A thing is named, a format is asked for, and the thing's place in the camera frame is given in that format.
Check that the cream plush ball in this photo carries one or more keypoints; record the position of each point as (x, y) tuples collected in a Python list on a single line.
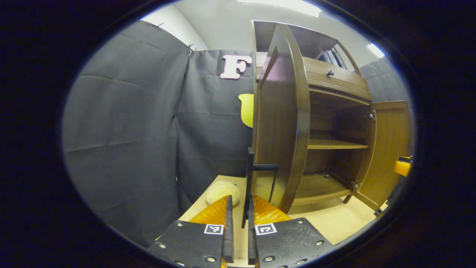
[(221, 191)]

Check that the black backdrop cloth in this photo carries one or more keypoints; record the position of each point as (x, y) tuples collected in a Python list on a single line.
[(122, 130)]

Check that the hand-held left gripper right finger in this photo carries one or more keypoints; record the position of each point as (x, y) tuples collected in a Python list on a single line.
[(251, 242)]

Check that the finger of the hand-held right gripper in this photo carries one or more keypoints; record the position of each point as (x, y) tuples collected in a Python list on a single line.
[(402, 167)]

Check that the large ceiling light panel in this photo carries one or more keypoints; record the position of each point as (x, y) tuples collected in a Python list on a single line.
[(286, 5)]

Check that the wooden shoe cabinet door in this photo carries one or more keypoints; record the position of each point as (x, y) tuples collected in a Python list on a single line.
[(282, 130), (386, 149)]

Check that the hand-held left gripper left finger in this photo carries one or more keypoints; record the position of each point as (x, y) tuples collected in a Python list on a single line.
[(228, 238)]

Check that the wooden double-door shoe cabinet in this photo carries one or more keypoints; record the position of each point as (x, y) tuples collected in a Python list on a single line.
[(334, 80)]

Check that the small ceiling light panel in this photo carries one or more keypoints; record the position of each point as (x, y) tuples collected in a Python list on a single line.
[(375, 50)]

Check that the dark upright book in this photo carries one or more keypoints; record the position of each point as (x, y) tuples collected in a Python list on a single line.
[(340, 58), (334, 58), (327, 57)]

